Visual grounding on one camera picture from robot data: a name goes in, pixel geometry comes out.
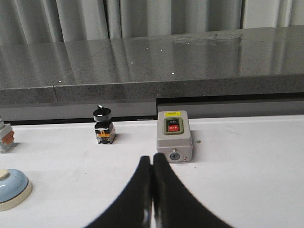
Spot grey stone counter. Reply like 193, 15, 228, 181
0, 26, 304, 122

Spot grey curtain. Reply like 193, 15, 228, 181
0, 0, 304, 45

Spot green pushbutton switch module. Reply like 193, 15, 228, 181
0, 118, 15, 153

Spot black selector switch module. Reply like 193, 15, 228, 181
93, 105, 116, 144

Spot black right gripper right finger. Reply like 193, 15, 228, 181
152, 153, 231, 228

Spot grey on-off switch box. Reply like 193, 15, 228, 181
156, 111, 193, 162

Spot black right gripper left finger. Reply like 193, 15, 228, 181
87, 156, 152, 228

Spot blue and cream desk bell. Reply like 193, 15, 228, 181
0, 169, 32, 211

